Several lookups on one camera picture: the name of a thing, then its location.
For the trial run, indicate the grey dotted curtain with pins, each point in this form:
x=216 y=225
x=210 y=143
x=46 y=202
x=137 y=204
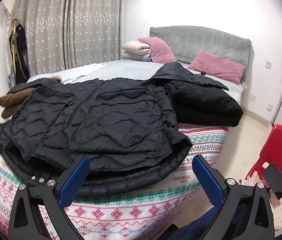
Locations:
x=65 y=34

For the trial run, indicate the pink pillow near headboard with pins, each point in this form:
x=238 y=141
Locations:
x=217 y=66

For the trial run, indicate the white wall socket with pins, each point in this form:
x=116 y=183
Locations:
x=268 y=65

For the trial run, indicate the patterned knit blanket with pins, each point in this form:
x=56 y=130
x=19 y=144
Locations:
x=146 y=213

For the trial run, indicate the pink pillow on stack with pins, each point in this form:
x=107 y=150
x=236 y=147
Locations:
x=159 y=50

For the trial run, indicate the grey quilted headboard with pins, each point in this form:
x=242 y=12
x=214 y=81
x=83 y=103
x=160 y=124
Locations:
x=185 y=41

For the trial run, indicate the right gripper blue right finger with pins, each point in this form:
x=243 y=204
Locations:
x=244 y=212

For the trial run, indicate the grey bed sheet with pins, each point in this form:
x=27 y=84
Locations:
x=121 y=70

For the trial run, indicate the black folded coat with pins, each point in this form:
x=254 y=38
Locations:
x=196 y=99

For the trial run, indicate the brown folded fleece garment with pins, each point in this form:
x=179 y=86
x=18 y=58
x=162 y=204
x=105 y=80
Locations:
x=11 y=101

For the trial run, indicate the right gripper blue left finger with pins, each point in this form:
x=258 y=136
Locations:
x=26 y=221

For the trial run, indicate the red plastic chair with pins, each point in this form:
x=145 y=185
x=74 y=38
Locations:
x=278 y=149

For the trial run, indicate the hanging dark clothes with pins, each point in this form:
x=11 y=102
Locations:
x=18 y=48

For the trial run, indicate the black quilted puffer jacket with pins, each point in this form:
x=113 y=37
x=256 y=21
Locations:
x=126 y=129

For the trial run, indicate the blue grey folded blanket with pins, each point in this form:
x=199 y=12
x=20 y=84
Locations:
x=131 y=56

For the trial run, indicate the beige folded blanket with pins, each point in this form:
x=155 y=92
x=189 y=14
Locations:
x=137 y=47

